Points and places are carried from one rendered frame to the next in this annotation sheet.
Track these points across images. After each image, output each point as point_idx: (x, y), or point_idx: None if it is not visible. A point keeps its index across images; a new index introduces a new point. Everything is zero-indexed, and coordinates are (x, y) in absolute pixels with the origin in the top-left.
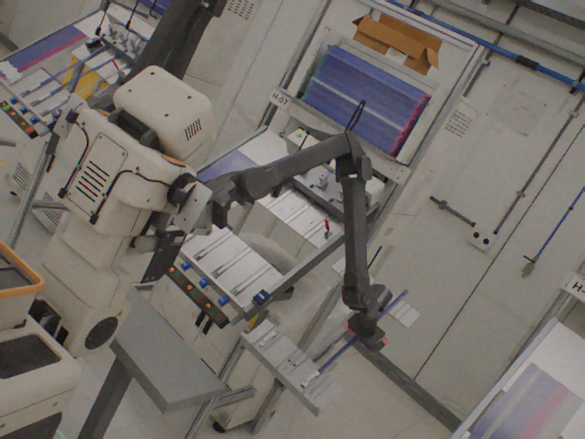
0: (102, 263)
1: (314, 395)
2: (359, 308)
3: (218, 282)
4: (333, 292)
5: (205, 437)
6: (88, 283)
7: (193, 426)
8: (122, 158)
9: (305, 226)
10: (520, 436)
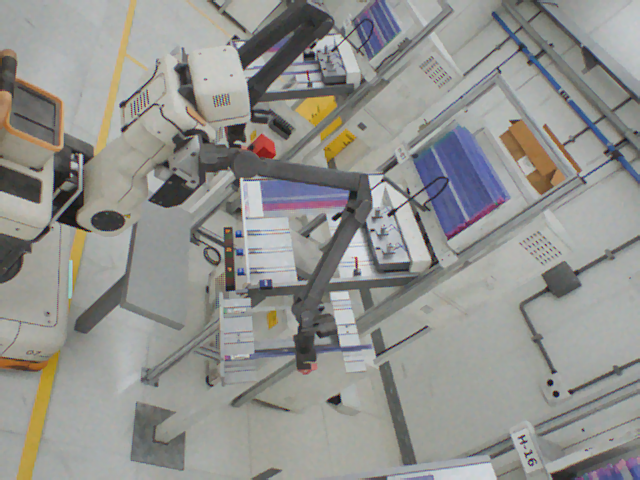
0: (125, 168)
1: (232, 370)
2: (299, 322)
3: (247, 257)
4: None
5: (192, 378)
6: (110, 177)
7: (174, 355)
8: (160, 95)
9: (345, 257)
10: None
